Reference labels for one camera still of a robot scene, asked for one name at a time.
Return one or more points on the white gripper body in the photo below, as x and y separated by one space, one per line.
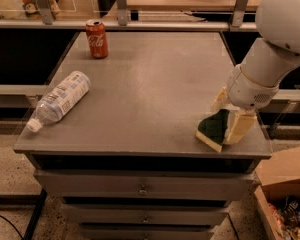
248 91

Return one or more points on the red cola can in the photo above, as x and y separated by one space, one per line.
97 39

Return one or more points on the metal railing with posts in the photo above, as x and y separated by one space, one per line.
175 15

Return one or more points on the clear plastic water bottle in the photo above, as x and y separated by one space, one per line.
59 101

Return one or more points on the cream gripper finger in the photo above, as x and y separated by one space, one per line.
221 100
238 124

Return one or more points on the grey drawer cabinet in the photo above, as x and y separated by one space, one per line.
125 161

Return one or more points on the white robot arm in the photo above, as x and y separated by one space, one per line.
277 51

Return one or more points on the cardboard box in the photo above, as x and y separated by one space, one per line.
279 177

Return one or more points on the green and yellow sponge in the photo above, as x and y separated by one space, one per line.
212 129

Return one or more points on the snack packets in box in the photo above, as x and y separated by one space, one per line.
286 214

